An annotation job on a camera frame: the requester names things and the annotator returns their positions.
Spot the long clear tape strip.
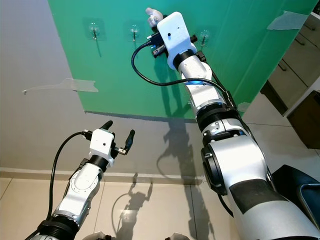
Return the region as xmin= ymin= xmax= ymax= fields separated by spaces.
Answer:
xmin=22 ymin=79 xmax=98 ymax=96

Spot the short clear tape strip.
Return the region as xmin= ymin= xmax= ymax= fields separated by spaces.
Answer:
xmin=267 ymin=10 xmax=306 ymax=32

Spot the grey drawer cabinet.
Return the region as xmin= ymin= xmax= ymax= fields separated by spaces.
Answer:
xmin=260 ymin=12 xmax=320 ymax=148

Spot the black plastic bin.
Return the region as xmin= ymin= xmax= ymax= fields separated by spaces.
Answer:
xmin=272 ymin=164 xmax=320 ymax=221

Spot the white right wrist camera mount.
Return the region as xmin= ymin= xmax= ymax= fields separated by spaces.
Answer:
xmin=157 ymin=11 xmax=198 ymax=71

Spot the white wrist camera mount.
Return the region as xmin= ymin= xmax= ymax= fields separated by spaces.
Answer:
xmin=90 ymin=127 xmax=116 ymax=168
xmin=157 ymin=11 xmax=198 ymax=71

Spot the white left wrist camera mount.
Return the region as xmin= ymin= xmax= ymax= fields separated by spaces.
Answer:
xmin=90 ymin=127 xmax=116 ymax=168

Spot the clear adhesive wall hook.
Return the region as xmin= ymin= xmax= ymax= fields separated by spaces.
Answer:
xmin=85 ymin=20 xmax=105 ymax=45
xmin=197 ymin=29 xmax=212 ymax=48
xmin=126 ymin=22 xmax=143 ymax=43

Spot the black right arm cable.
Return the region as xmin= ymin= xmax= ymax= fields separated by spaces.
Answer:
xmin=131 ymin=39 xmax=236 ymax=108

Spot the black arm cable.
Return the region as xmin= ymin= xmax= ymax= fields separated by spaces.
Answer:
xmin=47 ymin=131 xmax=92 ymax=223
xmin=131 ymin=39 xmax=236 ymax=108

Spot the green wall sheet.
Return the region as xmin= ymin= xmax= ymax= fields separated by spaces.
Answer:
xmin=47 ymin=0 xmax=320 ymax=120

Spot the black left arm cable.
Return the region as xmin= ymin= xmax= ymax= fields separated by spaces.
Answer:
xmin=47 ymin=131 xmax=92 ymax=223

